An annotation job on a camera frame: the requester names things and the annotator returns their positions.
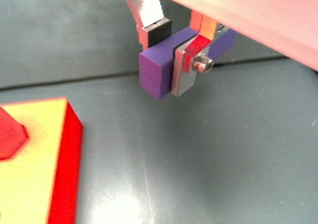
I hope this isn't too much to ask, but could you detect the gripper right finger with bolt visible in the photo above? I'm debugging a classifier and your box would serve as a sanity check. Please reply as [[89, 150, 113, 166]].
[[171, 11, 223, 96]]

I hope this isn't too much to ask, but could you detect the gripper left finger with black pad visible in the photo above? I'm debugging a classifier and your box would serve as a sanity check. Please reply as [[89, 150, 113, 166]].
[[125, 0, 172, 50]]

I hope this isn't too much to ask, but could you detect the purple rectangular block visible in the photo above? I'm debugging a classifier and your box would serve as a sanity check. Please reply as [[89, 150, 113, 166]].
[[138, 27, 237, 99]]

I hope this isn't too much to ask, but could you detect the red peg board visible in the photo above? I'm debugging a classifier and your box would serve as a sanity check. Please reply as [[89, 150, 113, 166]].
[[0, 98, 82, 224]]

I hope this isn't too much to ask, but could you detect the red hexagonal peg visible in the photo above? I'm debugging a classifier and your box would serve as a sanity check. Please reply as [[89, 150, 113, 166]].
[[0, 107, 28, 161]]

